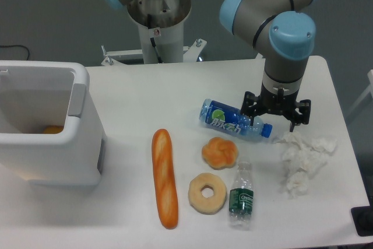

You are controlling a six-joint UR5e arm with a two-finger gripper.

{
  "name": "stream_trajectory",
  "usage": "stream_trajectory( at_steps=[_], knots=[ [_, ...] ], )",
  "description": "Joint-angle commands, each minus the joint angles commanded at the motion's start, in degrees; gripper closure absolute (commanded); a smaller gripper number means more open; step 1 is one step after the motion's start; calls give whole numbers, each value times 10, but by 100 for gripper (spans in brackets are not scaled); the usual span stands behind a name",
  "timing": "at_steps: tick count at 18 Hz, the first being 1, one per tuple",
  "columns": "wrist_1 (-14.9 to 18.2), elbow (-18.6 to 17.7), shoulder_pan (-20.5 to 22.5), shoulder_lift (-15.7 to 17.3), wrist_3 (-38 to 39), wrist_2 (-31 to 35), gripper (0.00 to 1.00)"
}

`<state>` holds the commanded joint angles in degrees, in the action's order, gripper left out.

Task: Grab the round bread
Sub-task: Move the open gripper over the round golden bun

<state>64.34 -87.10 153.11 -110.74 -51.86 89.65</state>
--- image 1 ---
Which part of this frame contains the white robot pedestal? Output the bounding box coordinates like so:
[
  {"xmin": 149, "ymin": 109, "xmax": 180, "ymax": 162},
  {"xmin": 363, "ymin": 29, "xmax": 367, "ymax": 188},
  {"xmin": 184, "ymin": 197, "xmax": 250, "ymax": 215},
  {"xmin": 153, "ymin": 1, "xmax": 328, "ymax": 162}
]
[{"xmin": 101, "ymin": 0, "xmax": 207, "ymax": 65}]

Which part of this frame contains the clear green-label water bottle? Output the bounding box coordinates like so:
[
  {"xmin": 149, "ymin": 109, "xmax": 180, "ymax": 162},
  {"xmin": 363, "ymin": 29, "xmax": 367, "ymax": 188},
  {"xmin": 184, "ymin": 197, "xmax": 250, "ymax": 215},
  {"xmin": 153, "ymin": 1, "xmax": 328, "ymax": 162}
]
[{"xmin": 228, "ymin": 160, "xmax": 254, "ymax": 230}]

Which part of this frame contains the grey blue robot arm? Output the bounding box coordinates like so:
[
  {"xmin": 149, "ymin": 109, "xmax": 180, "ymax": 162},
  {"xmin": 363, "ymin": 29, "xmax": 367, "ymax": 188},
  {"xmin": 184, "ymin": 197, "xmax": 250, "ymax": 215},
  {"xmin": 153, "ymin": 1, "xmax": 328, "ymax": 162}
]
[{"xmin": 106, "ymin": 0, "xmax": 316, "ymax": 127}]

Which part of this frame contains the black cable on floor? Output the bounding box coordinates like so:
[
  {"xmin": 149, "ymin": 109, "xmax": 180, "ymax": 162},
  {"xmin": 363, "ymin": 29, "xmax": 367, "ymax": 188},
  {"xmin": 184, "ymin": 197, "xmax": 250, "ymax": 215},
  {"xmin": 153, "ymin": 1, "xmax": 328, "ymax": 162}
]
[{"xmin": 0, "ymin": 44, "xmax": 31, "ymax": 60}]

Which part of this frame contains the white furniture at right edge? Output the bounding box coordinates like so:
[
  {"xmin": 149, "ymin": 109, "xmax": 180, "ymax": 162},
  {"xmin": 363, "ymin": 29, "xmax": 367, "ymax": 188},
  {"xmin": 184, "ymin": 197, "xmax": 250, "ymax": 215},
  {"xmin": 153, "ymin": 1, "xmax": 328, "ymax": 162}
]
[{"xmin": 345, "ymin": 69, "xmax": 372, "ymax": 124}]

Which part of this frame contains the blue drink bottle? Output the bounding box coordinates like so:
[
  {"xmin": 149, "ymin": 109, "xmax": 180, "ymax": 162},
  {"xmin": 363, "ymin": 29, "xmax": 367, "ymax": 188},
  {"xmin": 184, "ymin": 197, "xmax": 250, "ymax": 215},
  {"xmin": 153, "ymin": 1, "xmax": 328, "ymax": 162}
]
[{"xmin": 199, "ymin": 99, "xmax": 273, "ymax": 141}]

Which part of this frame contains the crumpled white tissue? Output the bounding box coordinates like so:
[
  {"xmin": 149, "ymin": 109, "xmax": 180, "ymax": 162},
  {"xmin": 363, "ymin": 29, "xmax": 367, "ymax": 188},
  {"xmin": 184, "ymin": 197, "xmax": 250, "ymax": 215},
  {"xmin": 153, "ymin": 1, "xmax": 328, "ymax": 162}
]
[{"xmin": 273, "ymin": 132, "xmax": 337, "ymax": 199}]

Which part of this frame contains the round knotted bread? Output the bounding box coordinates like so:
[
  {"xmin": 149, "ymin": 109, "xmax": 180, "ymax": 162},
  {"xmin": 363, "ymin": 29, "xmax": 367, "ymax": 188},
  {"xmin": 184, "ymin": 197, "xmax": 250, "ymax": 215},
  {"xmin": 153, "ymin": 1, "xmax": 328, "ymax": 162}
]
[{"xmin": 202, "ymin": 137, "xmax": 238, "ymax": 169}]

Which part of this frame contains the ring shaped bread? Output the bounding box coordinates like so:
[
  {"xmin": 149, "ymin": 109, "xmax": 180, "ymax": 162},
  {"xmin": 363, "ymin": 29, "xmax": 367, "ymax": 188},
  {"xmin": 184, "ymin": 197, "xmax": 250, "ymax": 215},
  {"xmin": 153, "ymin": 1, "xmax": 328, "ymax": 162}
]
[{"xmin": 188, "ymin": 173, "xmax": 227, "ymax": 215}]

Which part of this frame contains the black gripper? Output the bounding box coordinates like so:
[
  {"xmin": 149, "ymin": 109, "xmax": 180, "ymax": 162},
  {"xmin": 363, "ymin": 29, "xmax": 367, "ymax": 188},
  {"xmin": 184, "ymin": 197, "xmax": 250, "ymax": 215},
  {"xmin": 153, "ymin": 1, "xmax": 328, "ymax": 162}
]
[{"xmin": 240, "ymin": 82, "xmax": 311, "ymax": 132}]

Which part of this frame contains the black device at table edge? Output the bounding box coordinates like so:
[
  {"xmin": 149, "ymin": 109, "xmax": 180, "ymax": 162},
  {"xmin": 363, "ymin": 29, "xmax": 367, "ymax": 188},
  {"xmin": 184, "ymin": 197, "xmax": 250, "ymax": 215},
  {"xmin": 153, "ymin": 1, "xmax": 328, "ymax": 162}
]
[{"xmin": 351, "ymin": 206, "xmax": 372, "ymax": 237}]

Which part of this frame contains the long baguette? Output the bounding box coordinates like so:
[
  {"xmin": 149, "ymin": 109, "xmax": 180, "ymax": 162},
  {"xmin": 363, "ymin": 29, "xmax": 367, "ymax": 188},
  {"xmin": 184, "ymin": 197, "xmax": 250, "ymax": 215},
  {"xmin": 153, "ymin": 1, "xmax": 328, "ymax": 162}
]
[{"xmin": 152, "ymin": 129, "xmax": 178, "ymax": 229}]

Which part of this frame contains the orange item inside bin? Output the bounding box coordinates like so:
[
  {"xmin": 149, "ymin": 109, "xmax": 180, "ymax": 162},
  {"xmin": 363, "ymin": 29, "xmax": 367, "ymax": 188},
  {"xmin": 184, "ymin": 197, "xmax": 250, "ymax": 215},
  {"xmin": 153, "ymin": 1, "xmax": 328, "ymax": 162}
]
[{"xmin": 43, "ymin": 125, "xmax": 64, "ymax": 134}]

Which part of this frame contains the white storage bin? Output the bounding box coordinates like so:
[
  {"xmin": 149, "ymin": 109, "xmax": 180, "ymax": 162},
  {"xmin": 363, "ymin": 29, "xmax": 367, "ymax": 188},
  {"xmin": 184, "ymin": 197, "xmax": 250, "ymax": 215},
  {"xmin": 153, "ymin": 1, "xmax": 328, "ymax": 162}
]
[{"xmin": 1, "ymin": 61, "xmax": 106, "ymax": 185}]

